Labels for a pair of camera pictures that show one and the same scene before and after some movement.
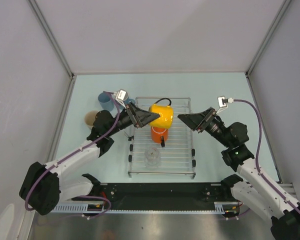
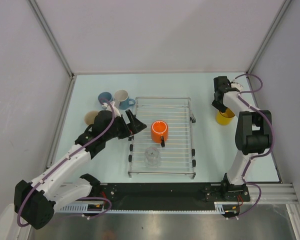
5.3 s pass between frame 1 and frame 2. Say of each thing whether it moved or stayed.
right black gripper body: moved
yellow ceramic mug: moved
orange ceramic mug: stayed
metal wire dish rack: stayed
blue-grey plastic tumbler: stayed
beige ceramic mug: stayed
